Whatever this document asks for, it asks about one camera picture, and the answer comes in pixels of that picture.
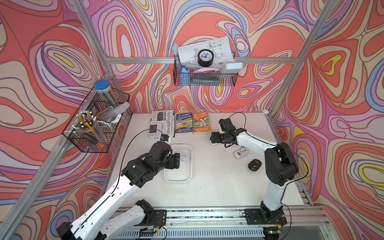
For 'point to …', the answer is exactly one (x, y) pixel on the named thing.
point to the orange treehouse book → (201, 122)
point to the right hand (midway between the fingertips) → (217, 141)
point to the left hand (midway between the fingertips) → (174, 155)
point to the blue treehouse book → (184, 123)
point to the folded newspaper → (162, 122)
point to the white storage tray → (184, 173)
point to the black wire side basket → (108, 117)
